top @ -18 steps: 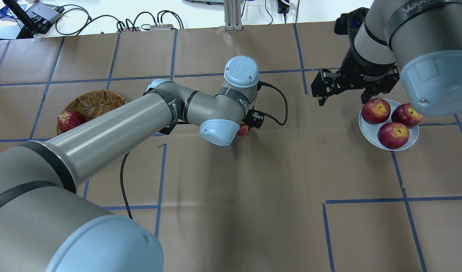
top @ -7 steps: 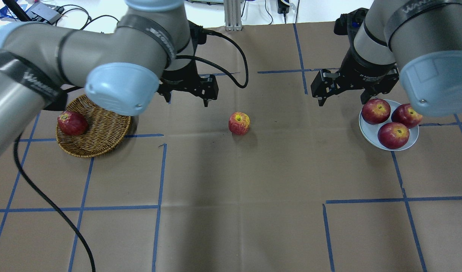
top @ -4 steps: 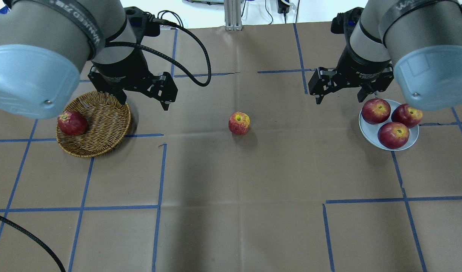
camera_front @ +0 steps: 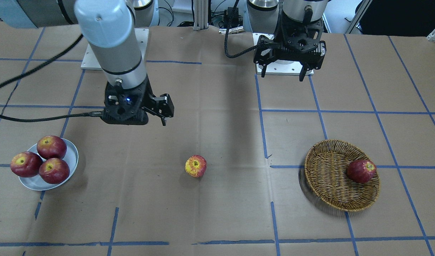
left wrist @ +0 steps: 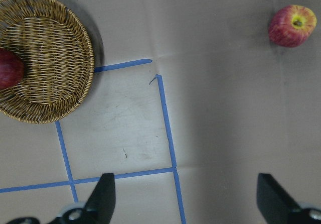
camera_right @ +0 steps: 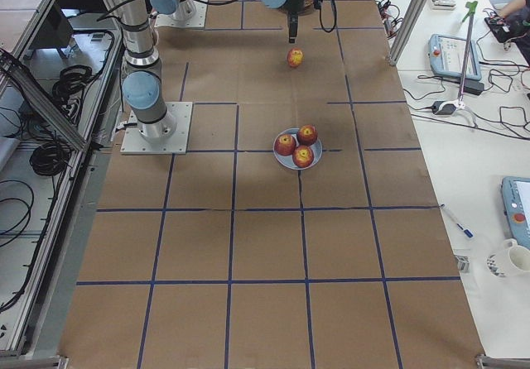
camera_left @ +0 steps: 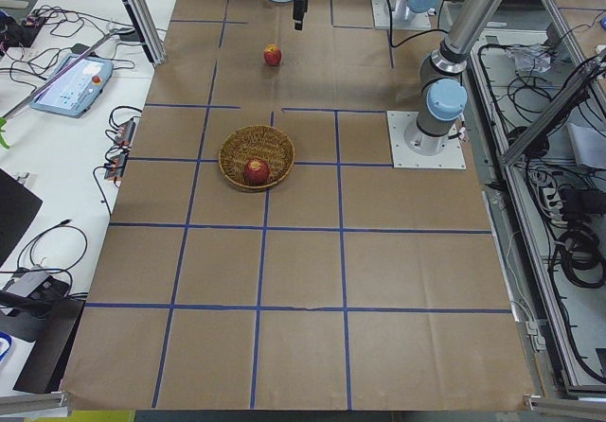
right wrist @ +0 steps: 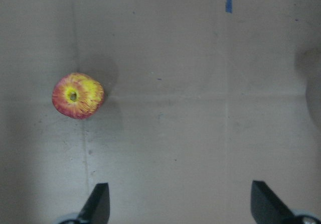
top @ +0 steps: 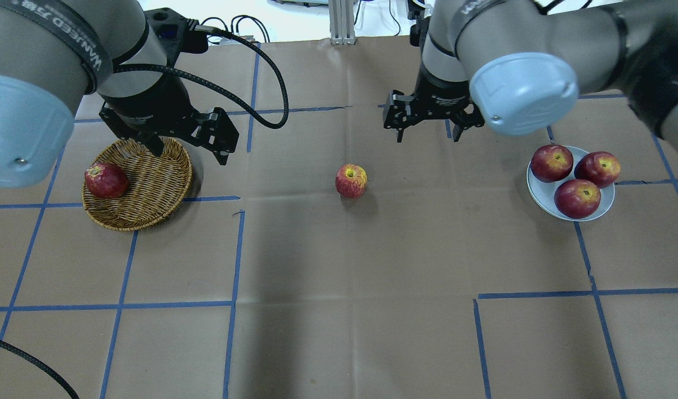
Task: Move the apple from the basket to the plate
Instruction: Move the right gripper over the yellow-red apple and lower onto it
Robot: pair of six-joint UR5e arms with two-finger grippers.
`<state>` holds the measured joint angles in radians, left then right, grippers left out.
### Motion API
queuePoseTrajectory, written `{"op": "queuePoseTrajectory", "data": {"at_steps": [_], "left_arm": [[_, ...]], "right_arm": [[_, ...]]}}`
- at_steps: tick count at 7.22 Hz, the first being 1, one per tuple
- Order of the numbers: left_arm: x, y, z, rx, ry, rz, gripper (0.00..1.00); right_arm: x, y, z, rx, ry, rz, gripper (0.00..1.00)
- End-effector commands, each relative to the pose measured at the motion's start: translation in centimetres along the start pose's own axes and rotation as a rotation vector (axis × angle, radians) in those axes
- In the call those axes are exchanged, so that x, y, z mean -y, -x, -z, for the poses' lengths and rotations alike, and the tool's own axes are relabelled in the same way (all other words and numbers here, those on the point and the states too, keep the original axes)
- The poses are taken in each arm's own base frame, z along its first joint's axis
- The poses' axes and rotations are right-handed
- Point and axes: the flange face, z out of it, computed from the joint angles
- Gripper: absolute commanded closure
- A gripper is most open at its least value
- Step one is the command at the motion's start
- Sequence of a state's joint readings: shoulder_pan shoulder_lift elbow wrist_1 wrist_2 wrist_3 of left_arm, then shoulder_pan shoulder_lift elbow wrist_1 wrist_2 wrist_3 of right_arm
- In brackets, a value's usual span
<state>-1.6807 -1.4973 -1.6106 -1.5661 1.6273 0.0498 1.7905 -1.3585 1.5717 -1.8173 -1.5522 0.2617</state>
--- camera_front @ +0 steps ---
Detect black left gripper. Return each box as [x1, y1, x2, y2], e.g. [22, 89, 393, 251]
[253, 14, 326, 82]

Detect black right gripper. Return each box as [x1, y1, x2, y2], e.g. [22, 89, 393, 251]
[101, 77, 174, 126]

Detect red yellow apple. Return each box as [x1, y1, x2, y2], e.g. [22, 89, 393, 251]
[184, 155, 207, 178]

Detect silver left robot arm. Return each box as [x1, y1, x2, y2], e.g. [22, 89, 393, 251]
[243, 0, 328, 81]

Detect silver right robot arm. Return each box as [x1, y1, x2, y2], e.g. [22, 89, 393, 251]
[0, 0, 174, 126]

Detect woven wicker basket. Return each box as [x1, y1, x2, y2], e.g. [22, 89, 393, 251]
[304, 139, 381, 212]

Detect red apple on plate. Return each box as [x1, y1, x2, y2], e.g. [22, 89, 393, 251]
[39, 158, 70, 184]
[10, 152, 43, 178]
[37, 135, 67, 159]

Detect red apple in basket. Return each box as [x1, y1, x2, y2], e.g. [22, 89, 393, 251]
[347, 159, 377, 183]

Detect light blue plate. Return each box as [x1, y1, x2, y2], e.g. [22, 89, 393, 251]
[19, 135, 79, 191]

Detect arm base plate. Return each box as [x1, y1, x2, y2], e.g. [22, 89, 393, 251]
[81, 28, 150, 71]
[252, 33, 315, 76]

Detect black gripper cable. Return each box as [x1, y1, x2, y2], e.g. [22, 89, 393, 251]
[0, 34, 104, 123]
[224, 0, 264, 59]

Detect aluminium frame post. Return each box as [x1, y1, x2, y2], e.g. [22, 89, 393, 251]
[192, 0, 209, 31]

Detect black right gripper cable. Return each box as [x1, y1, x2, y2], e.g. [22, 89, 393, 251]
[0, 34, 104, 123]

